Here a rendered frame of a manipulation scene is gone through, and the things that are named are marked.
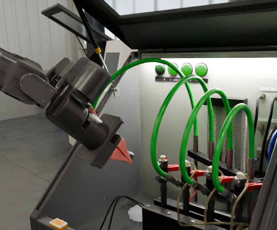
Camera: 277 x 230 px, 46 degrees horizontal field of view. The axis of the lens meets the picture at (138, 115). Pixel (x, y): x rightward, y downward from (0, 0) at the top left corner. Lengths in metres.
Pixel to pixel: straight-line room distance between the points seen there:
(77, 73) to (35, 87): 0.08
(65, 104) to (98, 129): 0.08
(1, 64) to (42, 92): 0.08
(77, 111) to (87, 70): 0.07
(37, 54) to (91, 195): 6.82
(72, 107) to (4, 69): 0.12
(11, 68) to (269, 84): 0.79
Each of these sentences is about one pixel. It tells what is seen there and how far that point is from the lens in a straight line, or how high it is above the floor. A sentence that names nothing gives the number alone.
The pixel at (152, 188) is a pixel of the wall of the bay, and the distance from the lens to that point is 1.45.
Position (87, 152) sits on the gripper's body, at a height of 1.28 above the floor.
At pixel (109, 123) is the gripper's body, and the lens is 0.62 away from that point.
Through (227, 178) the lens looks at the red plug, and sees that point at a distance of 0.94.
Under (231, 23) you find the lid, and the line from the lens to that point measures 1.04.
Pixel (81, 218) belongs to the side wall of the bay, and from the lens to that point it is 1.25.
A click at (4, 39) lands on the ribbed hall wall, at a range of 7.68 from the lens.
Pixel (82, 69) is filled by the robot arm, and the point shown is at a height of 1.44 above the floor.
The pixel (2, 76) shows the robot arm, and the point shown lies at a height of 1.43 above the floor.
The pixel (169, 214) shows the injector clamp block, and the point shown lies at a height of 0.98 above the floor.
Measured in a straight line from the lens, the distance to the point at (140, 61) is 0.99.
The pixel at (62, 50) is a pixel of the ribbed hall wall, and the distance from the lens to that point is 8.25.
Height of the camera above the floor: 1.47
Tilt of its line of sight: 12 degrees down
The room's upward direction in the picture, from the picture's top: 2 degrees counter-clockwise
